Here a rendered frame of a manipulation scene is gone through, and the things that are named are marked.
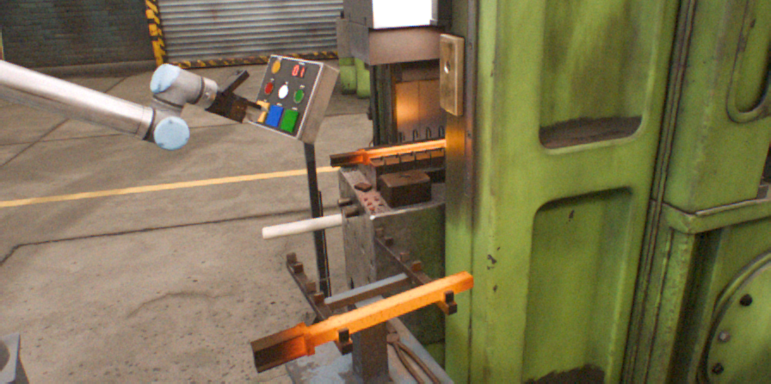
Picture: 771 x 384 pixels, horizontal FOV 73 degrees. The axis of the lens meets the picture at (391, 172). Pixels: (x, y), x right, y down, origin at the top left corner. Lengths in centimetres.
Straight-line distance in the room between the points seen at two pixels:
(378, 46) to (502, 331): 77
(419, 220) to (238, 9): 821
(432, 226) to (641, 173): 53
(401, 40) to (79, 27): 878
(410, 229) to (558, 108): 49
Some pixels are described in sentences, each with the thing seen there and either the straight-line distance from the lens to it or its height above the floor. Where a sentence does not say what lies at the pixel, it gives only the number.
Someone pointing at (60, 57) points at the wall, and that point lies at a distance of 1011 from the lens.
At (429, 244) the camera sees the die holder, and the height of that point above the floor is 80.
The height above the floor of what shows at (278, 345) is 95.
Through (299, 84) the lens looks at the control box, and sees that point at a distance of 191.
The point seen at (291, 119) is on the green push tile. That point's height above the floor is 102.
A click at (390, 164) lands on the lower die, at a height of 99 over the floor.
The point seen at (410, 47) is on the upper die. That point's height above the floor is 130.
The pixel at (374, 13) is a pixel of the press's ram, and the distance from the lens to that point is 130.
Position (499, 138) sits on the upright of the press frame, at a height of 117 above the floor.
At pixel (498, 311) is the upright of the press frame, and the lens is 129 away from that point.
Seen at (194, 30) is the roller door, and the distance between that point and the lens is 949.
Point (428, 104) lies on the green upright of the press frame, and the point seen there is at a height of 107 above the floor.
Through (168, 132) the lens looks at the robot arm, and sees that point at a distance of 151.
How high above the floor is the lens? 151
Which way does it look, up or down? 22 degrees down
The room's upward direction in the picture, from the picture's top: 2 degrees counter-clockwise
